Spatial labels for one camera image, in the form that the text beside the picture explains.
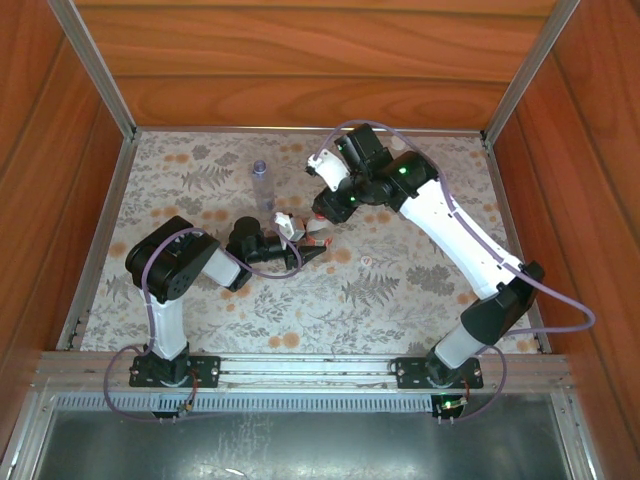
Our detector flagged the circuit board with light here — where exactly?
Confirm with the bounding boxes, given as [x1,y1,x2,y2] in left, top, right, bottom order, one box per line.
[435,394,469,417]

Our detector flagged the clear bottle red label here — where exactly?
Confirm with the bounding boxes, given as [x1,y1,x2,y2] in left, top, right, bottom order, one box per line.
[303,214,335,251]

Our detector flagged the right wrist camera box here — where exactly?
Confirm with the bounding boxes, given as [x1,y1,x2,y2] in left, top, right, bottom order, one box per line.
[305,149,351,194]

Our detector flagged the aluminium back rail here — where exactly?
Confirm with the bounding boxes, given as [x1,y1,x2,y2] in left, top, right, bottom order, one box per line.
[134,125,486,139]

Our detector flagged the grey slotted cable duct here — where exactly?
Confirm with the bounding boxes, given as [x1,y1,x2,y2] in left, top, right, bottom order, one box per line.
[52,392,556,414]

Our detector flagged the aluminium front rail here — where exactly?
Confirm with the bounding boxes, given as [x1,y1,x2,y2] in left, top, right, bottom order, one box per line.
[32,351,571,396]

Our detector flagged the floral tablecloth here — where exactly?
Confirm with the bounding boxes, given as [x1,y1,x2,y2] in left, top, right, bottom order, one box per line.
[79,130,544,356]

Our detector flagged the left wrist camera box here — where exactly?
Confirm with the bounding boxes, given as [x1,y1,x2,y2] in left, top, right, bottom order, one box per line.
[273,212,306,242]

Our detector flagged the clear bottle purple neck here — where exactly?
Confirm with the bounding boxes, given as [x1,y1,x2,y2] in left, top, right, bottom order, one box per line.
[251,159,276,211]

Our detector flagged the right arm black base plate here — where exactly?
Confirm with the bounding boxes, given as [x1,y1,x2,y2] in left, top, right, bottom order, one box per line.
[395,355,485,390]

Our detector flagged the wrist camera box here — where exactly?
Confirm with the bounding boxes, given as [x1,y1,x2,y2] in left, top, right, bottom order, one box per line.
[305,149,351,194]
[273,212,306,242]

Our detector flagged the steel sheet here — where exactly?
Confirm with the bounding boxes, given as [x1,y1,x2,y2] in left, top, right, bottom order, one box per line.
[29,409,576,480]

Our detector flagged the aluminium side rail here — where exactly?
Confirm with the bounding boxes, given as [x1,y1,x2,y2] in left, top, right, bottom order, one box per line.
[482,139,551,351]
[54,134,136,351]

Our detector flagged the aluminium frame post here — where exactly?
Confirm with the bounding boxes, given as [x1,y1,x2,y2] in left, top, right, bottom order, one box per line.
[47,0,139,141]
[482,0,584,144]

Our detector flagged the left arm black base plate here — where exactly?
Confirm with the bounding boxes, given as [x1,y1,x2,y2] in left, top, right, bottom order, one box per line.
[128,355,222,389]

